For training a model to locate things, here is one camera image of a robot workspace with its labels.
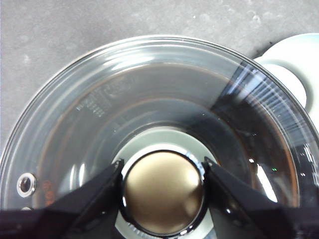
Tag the pale green electric steamer pot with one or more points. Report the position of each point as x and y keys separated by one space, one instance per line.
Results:
x=294 y=62

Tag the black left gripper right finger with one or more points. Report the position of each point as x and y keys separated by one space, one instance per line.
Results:
x=239 y=206

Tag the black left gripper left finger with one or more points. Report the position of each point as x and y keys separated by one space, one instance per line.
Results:
x=82 y=206

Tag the glass lid with green knob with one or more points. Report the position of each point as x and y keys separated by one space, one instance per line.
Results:
x=162 y=99

